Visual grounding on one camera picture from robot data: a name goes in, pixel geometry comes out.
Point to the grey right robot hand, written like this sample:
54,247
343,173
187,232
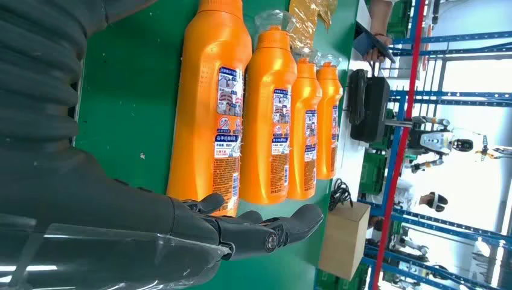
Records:
100,192

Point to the dark tablet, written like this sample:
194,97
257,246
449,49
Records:
368,42

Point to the person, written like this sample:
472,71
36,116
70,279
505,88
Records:
436,202
382,16

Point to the black carrying case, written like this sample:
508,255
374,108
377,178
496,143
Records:
376,108

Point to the clear plastic film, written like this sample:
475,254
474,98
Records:
120,256

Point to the yellow plastic sheet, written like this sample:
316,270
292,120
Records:
304,20

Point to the blue metal rack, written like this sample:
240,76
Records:
460,37

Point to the red metal beam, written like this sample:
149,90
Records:
400,152

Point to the white humanoid robot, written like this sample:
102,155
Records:
440,142

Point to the white table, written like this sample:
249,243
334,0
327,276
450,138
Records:
350,160

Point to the green plastic crate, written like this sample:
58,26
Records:
344,284
372,172

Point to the cardboard box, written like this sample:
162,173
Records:
344,240

